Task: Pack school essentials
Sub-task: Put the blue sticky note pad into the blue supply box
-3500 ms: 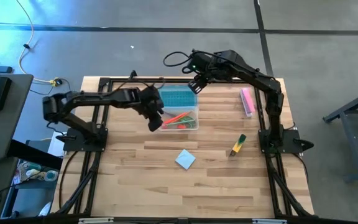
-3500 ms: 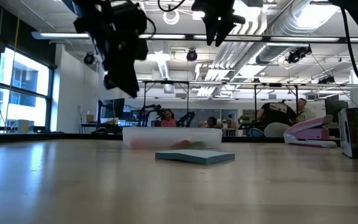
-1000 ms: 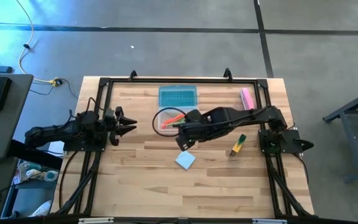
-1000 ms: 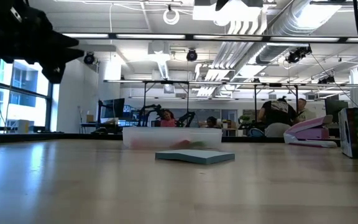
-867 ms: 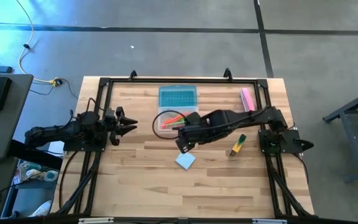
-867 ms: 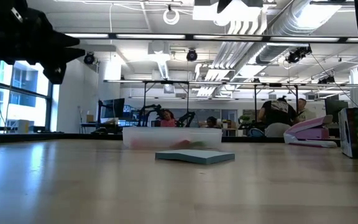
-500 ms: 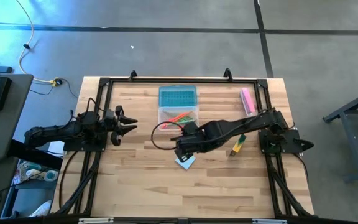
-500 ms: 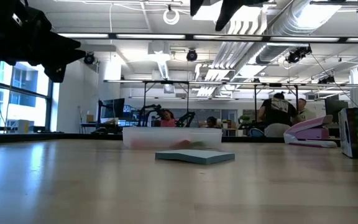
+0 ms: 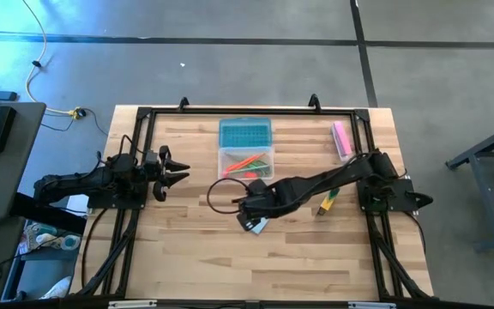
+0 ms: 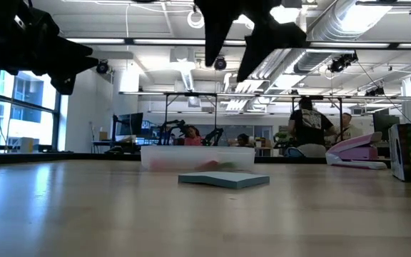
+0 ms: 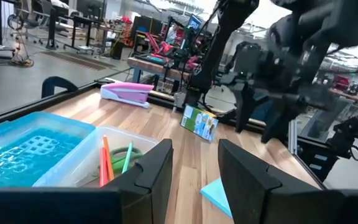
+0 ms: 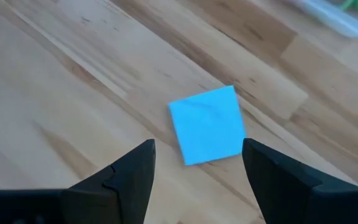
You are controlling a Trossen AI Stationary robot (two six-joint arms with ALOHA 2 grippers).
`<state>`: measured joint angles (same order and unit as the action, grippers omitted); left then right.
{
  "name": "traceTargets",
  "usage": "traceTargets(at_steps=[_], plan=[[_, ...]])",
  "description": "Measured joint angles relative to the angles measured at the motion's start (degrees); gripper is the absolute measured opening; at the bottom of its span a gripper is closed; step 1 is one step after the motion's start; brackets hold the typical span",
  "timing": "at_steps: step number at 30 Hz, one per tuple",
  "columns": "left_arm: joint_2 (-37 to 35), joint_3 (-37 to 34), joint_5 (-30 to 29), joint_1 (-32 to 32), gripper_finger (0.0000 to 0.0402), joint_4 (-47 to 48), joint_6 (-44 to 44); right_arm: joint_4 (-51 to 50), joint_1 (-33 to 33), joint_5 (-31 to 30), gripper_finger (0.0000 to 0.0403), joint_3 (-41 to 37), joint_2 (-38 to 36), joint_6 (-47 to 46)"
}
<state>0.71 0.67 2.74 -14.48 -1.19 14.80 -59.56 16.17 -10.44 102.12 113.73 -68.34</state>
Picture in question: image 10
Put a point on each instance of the person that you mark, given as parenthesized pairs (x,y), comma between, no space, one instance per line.
(243,140)
(310,125)
(350,130)
(192,137)

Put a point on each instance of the black computer monitor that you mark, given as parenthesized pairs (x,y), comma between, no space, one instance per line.
(130,124)
(384,125)

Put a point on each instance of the black ceiling mounted device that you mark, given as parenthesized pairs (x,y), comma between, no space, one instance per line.
(341,62)

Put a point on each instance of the black overhead beam with lights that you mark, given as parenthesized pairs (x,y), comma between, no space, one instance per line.
(351,44)

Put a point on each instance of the blue sticky note pad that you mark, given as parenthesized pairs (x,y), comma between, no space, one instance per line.
(227,179)

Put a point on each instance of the pink stapler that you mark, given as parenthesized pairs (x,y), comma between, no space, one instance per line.
(355,151)

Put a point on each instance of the clear plastic storage box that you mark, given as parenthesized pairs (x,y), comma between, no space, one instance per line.
(191,155)

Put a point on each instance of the dark marker box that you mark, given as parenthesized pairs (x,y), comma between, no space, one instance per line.
(409,153)

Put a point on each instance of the black aluminium table frame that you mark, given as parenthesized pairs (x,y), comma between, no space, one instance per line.
(84,156)

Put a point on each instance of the black background robot arm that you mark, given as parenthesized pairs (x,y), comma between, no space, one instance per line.
(170,130)
(214,136)

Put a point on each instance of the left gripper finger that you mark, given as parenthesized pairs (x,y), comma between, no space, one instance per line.
(77,57)
(66,84)

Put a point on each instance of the black background station frame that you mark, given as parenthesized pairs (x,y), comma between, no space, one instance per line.
(215,107)

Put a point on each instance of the silver ventilation duct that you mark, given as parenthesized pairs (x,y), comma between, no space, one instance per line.
(334,25)

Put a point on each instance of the small cardboard box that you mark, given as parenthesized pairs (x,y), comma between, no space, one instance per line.
(103,136)

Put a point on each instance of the black hanging ceiling camera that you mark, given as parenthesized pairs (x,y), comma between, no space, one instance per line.
(220,63)
(102,66)

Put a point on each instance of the large window with frame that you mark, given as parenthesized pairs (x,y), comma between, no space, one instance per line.
(27,107)

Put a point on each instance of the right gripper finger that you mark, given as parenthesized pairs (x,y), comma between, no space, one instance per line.
(218,28)
(269,46)

